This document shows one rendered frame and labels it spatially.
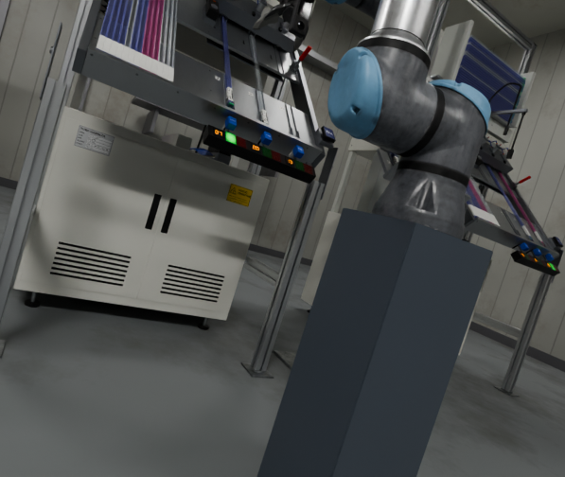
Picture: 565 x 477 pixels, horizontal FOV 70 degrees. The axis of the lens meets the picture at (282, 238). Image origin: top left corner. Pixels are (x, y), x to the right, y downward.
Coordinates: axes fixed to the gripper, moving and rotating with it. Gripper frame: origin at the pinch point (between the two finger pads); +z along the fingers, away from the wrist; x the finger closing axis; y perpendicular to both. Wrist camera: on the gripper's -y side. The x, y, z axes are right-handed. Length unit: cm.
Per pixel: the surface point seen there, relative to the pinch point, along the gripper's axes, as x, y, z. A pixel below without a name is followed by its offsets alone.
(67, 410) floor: 33, -104, 23
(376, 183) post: -48, -30, 8
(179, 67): 25.5, -20.0, 6.6
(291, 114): -11.3, -17.6, 7.2
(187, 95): 23.5, -32.0, 2.4
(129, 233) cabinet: 22, -51, 52
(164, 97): 28.3, -32.8, 5.7
